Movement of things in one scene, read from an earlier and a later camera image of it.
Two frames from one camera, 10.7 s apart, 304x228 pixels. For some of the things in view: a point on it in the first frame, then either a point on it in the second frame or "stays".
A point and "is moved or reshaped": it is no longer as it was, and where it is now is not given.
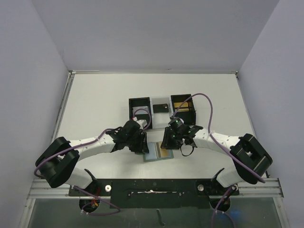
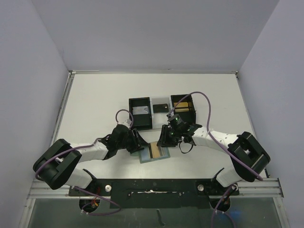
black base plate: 154,194 stays
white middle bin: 160,120 stays
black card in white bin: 160,108 stays
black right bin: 188,118 stays
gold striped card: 164,152 to 155,150
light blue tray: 156,153 is moved or reshaped
